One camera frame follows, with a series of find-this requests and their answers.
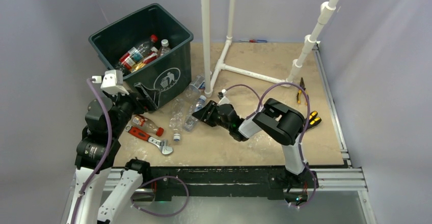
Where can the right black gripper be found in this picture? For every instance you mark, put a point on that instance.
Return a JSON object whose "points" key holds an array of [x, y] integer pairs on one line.
{"points": [[204, 114]]}

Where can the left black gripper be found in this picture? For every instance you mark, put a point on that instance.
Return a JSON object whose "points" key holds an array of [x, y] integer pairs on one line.
{"points": [[141, 106]]}

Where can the crushed clear bottle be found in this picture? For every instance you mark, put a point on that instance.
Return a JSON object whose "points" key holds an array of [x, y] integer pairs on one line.
{"points": [[176, 119]]}

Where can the red label water bottle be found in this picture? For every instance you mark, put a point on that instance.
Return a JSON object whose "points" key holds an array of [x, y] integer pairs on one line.
{"points": [[139, 51]]}

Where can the yellow red tea bottle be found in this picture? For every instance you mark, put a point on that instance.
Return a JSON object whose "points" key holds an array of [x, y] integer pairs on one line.
{"points": [[145, 61]]}

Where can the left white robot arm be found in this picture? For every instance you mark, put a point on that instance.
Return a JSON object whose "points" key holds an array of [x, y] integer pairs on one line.
{"points": [[106, 119]]}

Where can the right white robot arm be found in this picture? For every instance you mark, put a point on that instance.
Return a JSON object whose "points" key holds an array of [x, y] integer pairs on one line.
{"points": [[282, 123]]}

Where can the dark green trash bin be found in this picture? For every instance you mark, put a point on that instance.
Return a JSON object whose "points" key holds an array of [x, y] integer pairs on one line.
{"points": [[153, 51]]}

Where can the clear bottle near bin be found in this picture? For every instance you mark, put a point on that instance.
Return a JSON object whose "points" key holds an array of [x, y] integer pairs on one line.
{"points": [[194, 89]]}

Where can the red cap tea bottle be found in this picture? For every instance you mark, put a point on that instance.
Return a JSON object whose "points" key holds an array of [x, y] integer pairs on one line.
{"points": [[147, 125]]}

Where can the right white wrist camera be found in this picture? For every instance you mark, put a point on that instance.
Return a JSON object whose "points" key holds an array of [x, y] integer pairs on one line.
{"points": [[222, 95]]}

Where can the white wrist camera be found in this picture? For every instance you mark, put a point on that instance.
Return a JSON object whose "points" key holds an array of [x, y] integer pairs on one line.
{"points": [[111, 82], [222, 95]]}

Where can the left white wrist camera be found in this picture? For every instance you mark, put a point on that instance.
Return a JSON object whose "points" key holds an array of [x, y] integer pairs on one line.
{"points": [[111, 82]]}

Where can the red handle adjustable wrench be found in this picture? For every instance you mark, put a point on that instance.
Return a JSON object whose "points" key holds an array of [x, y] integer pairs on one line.
{"points": [[161, 144]]}

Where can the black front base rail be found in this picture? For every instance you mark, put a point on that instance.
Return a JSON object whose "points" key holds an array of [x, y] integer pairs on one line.
{"points": [[220, 181]]}

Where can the yellow handle pliers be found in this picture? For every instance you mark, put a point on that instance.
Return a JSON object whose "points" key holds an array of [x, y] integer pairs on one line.
{"points": [[301, 91]]}

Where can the white PVC pipe frame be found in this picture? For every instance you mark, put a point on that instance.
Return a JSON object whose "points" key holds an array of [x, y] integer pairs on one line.
{"points": [[326, 11]]}

